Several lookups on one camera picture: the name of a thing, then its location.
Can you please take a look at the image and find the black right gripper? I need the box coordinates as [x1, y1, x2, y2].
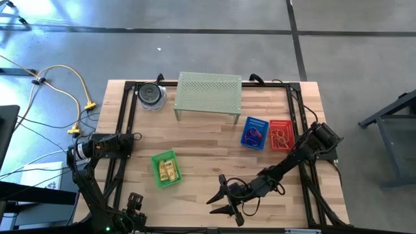
[206, 174, 263, 228]

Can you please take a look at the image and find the black flat stand foot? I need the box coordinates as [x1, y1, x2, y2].
[0, 68, 37, 77]

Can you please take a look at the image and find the green perforated metal shelf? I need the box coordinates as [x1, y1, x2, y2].
[173, 71, 243, 125]

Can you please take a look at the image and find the blue plastic basket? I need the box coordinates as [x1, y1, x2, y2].
[240, 116, 270, 151]

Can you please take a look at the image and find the green plastic basket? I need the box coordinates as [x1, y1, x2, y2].
[150, 149, 183, 189]

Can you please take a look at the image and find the silver bracket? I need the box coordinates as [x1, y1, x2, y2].
[284, 228, 322, 234]

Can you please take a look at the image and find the red plastic basket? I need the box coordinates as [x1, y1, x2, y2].
[268, 119, 296, 151]

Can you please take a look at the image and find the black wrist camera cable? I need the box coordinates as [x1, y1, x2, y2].
[227, 177, 287, 218]

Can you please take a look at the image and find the dark grey metal table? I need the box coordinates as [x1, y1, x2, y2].
[357, 89, 416, 190]

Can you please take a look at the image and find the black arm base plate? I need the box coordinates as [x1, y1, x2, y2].
[297, 133, 339, 162]
[89, 132, 135, 160]

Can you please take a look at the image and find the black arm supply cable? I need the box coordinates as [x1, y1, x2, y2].
[272, 79, 321, 124]

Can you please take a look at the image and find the white floor cable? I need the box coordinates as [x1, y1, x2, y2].
[0, 148, 88, 179]

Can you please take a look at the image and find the black floor cable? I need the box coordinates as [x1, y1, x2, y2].
[16, 112, 100, 131]

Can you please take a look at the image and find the grey box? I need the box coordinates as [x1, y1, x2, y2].
[12, 203, 76, 228]

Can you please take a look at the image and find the black beam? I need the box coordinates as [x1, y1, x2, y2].
[0, 181, 78, 206]

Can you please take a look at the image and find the white coiled rope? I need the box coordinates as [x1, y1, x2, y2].
[138, 84, 168, 112]

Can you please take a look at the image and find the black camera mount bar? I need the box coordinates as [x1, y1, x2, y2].
[0, 223, 416, 234]

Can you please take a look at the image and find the white cylinder with black top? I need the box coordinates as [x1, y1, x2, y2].
[137, 82, 163, 107]

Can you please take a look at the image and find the thin tan cable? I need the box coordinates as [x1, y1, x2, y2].
[0, 54, 40, 131]

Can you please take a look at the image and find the white paper box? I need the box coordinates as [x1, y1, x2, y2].
[19, 161, 64, 191]

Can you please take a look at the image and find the orange rubber band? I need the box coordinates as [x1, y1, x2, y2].
[274, 129, 292, 144]
[272, 136, 287, 150]
[272, 129, 287, 142]
[276, 131, 292, 147]

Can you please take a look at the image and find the yellow power cable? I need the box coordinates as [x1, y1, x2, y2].
[31, 64, 98, 111]
[42, 81, 82, 136]

